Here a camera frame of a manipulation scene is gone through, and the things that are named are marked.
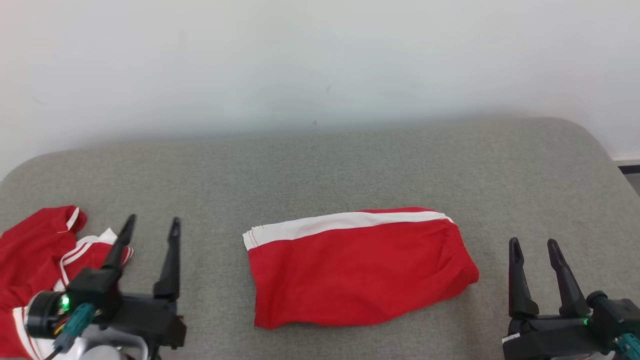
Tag teal left camera cable connector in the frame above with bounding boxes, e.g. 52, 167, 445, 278
52, 302, 97, 353

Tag dark wall baseboard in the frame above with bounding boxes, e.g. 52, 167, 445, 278
612, 157, 640, 175

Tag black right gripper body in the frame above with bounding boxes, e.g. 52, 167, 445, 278
502, 314, 598, 360

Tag teal right camera cable connector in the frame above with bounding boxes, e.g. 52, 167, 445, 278
619, 332, 640, 360

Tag red jersey with white sleeves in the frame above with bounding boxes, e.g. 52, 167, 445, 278
0, 205, 135, 360

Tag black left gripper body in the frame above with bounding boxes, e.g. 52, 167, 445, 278
111, 293, 187, 351

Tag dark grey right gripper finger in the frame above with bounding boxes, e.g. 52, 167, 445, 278
508, 237, 540, 317
547, 239, 592, 317

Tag teal camera cable connector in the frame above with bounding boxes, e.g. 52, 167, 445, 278
619, 332, 640, 360
52, 302, 97, 353

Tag red shorts with white stripe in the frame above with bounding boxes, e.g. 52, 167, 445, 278
242, 206, 480, 330

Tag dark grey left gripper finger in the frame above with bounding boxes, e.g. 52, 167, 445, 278
153, 217, 182, 302
102, 214, 137, 273

